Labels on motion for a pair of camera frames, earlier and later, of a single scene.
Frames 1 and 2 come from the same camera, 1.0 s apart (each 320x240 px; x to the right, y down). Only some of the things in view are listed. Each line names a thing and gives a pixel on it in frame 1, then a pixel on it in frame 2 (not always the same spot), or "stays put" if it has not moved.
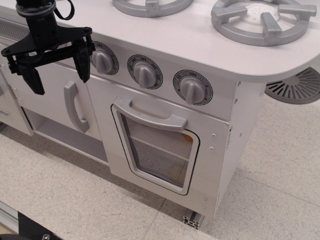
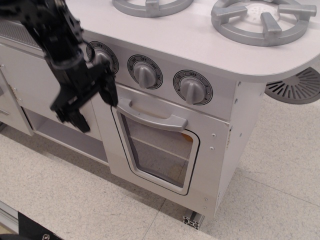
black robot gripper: [48, 42] to [77, 82]
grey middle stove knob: [145, 71] stays put
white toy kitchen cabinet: [174, 88] stays put
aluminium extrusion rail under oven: [195, 219] stays put
